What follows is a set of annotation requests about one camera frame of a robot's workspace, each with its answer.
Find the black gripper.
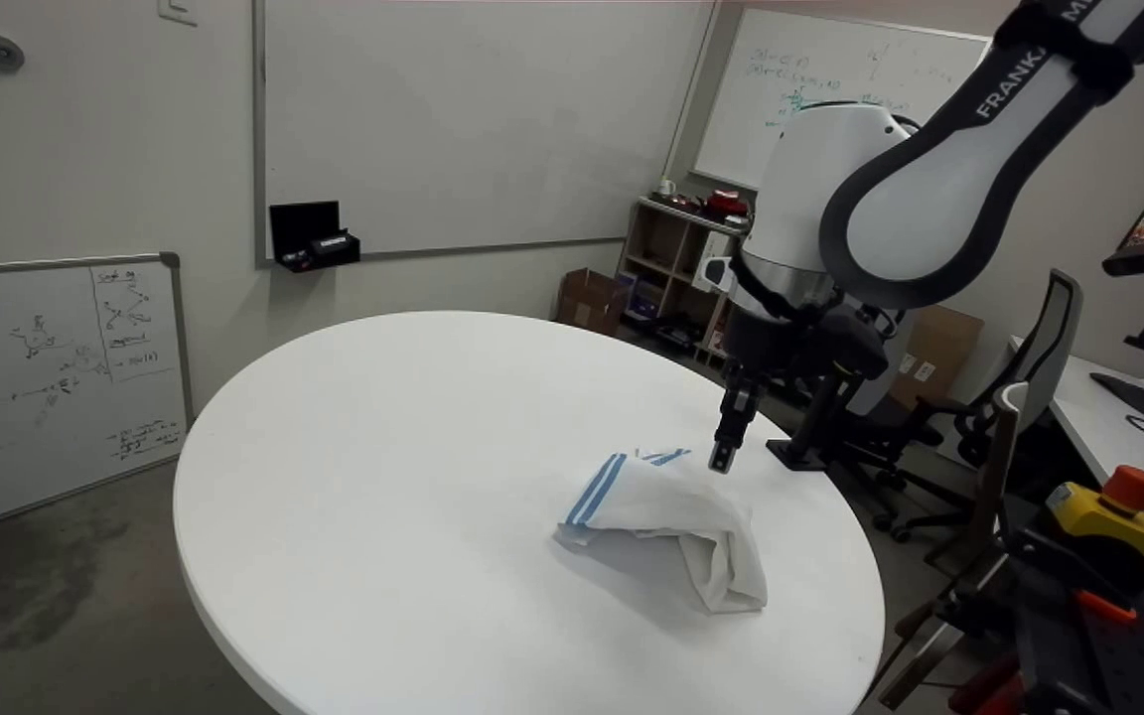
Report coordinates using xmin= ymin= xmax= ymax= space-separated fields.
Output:
xmin=710 ymin=309 xmax=886 ymax=473

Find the white cloth with blue stripes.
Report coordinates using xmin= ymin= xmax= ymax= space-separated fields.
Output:
xmin=555 ymin=448 xmax=772 ymax=615

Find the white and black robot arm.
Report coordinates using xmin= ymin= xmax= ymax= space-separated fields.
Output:
xmin=706 ymin=0 xmax=1144 ymax=473

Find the wooden shelf unit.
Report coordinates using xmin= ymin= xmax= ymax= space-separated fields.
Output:
xmin=617 ymin=195 xmax=747 ymax=362

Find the cardboard box on floor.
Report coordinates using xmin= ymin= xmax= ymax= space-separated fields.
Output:
xmin=555 ymin=269 xmax=623 ymax=335

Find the grey office chair near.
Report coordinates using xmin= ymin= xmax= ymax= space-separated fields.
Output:
xmin=892 ymin=269 xmax=1085 ymax=540

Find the yellow red emergency stop button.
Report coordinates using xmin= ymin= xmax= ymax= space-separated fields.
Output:
xmin=1045 ymin=464 xmax=1144 ymax=560

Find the black marker tray box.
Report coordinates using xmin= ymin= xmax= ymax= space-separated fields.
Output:
xmin=272 ymin=198 xmax=363 ymax=273

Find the leaning floor whiteboard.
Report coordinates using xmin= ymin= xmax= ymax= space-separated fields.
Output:
xmin=0 ymin=249 xmax=192 ymax=515

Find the brown cardboard box by wall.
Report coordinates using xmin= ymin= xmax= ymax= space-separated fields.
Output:
xmin=892 ymin=305 xmax=987 ymax=404

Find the far wall whiteboard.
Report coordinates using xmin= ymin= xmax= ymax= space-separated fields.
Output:
xmin=696 ymin=7 xmax=991 ymax=191

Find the round wall sensor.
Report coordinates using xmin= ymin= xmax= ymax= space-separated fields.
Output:
xmin=0 ymin=32 xmax=27 ymax=77

